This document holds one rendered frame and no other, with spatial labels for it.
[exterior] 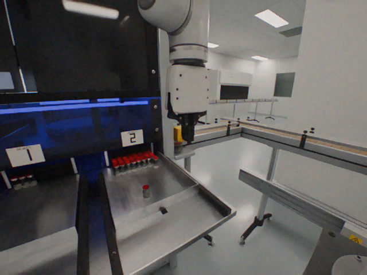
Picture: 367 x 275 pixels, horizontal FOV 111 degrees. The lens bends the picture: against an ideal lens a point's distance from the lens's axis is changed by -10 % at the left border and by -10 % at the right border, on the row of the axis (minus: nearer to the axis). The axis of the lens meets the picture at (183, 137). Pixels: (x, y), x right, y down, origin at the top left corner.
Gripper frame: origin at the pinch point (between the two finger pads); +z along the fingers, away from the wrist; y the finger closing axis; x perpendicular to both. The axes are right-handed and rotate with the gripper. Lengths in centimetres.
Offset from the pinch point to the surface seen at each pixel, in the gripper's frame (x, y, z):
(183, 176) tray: -10.7, -5.6, 20.5
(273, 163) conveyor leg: -14, -86, 40
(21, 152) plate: -30, 42, 7
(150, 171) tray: -23.9, 2.7, 22.1
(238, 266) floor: -5, -49, 110
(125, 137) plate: -30.0, 10.0, 7.6
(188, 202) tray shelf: -0.4, -0.9, 22.3
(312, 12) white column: -26, -143, -77
